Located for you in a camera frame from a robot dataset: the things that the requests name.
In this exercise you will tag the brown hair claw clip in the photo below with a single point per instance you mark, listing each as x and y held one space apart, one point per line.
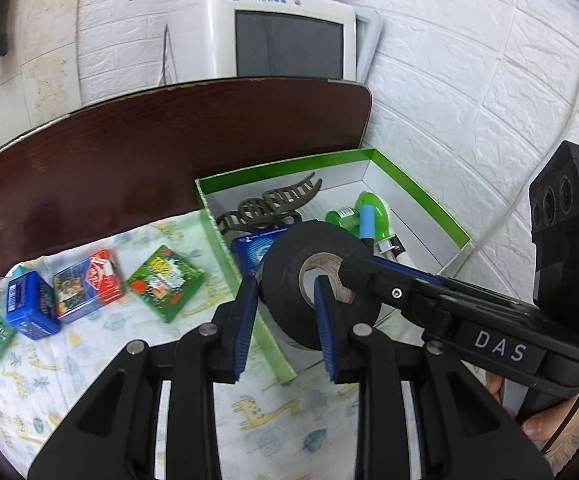
259 207

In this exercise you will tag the dark brown wooden headboard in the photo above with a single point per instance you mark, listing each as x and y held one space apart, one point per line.
169 150

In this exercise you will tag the person's right hand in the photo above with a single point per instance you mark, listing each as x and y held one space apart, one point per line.
544 425

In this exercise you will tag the black marker with blue cap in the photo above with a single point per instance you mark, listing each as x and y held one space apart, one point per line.
367 225

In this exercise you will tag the black tape roll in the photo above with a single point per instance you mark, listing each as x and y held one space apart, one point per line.
289 260

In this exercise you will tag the giraffe printed blanket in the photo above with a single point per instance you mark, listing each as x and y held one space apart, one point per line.
119 385

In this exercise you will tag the blue medicine box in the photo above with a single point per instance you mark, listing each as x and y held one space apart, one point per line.
249 255

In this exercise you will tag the green mosquito repellent device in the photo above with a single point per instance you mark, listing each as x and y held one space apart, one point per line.
379 215

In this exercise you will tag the black and white marker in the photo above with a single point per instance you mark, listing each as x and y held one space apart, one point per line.
394 250

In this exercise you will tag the green cardboard box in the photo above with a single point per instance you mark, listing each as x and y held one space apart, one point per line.
409 195

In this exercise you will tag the small blue box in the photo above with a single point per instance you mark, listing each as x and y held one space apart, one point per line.
32 305

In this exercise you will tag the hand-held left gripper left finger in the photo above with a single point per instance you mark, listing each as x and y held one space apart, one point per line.
242 330

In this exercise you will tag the red blue card box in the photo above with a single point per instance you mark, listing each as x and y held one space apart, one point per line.
87 285

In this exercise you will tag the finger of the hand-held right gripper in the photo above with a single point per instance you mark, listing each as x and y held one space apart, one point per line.
414 273
369 275

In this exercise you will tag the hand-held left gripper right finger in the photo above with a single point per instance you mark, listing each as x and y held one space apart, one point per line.
327 330

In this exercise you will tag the small green printed box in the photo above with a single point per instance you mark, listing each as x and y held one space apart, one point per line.
164 282

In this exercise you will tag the white water dispenser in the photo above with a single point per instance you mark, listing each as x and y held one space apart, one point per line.
209 35

